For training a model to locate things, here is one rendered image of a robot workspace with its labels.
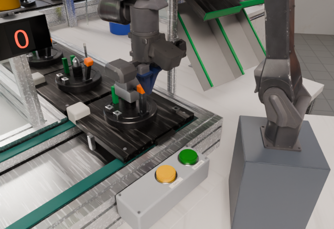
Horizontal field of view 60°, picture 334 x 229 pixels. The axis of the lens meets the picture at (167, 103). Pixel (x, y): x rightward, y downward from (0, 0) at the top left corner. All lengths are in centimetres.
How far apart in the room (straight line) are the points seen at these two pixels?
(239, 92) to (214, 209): 54
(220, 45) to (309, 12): 375
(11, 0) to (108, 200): 42
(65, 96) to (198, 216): 50
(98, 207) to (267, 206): 32
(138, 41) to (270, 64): 26
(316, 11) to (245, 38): 364
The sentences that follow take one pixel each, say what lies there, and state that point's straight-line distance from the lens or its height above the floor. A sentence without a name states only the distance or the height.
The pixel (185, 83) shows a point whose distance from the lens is 114.
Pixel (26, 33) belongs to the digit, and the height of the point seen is 121.
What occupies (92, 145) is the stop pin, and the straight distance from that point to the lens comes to 73.
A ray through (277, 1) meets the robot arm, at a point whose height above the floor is 131.
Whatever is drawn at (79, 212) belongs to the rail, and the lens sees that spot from 58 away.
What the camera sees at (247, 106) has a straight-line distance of 104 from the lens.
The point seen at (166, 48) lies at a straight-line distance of 59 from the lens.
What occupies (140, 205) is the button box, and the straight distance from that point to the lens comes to 57.
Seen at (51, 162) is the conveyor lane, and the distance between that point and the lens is 76.
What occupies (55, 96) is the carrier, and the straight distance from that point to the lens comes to 90.
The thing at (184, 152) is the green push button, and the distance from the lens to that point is 65.
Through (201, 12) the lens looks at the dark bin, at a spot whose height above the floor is 121.
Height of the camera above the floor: 141
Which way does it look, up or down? 33 degrees down
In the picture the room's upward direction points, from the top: straight up
